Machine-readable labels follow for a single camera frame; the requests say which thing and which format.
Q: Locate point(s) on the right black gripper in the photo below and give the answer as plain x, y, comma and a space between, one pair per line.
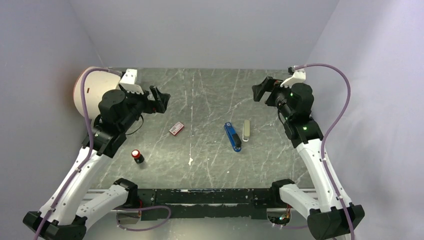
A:
267, 85

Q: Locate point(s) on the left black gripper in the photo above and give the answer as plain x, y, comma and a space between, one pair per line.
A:
151, 106

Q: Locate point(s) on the red white staple box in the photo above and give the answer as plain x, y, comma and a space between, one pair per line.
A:
176, 128

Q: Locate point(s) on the blue black stapler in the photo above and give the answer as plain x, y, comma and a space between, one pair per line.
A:
233, 137

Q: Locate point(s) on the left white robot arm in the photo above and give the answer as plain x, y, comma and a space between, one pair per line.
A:
64, 216

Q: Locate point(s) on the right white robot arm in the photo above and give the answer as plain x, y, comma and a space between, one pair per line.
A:
332, 214

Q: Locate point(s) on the beige white stapler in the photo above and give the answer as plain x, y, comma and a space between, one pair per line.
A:
246, 131

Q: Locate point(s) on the cream cylindrical container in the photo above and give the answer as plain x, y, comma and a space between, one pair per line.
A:
96, 84

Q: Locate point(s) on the black bottle red cap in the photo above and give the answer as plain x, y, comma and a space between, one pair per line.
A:
137, 156

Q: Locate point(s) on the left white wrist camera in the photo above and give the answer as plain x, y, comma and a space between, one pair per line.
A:
129, 82

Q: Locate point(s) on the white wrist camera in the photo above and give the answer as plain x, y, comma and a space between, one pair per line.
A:
299, 76
129, 82

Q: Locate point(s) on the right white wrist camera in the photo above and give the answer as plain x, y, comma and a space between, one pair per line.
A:
299, 76

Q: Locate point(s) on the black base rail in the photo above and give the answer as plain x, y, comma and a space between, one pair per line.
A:
253, 203

